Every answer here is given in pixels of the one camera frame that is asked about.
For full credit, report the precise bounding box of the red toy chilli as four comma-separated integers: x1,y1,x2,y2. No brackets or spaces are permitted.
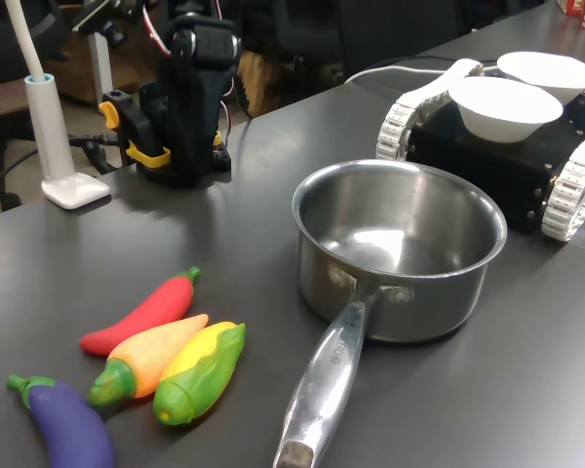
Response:
80,265,202,358

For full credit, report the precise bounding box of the yellow green toy corn cob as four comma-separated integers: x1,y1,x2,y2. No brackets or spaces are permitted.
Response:
152,321,248,426

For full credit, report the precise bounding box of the black vehicle with white tracks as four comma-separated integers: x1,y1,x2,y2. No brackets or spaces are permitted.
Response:
374,58,585,244

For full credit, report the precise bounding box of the orange toy carrot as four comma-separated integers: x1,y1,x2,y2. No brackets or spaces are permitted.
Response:
88,313,210,409

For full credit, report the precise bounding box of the black and yellow clamp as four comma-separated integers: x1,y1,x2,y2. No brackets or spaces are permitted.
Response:
99,90,172,170

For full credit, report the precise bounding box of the white bowl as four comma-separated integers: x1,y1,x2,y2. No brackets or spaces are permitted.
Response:
450,76,566,144
495,51,585,106

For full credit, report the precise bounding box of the white metal stand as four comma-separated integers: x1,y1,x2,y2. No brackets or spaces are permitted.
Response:
87,29,111,106

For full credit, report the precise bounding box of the purple toy aubergine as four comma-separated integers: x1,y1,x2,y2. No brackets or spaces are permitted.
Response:
6,373,117,468

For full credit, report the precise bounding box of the steel pan with long handle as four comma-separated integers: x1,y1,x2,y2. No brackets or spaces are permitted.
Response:
272,158,509,468

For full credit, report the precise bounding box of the thin white cable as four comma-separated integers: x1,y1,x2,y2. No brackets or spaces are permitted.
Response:
343,61,469,87

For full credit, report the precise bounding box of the white post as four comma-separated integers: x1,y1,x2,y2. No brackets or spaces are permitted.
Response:
4,0,112,211

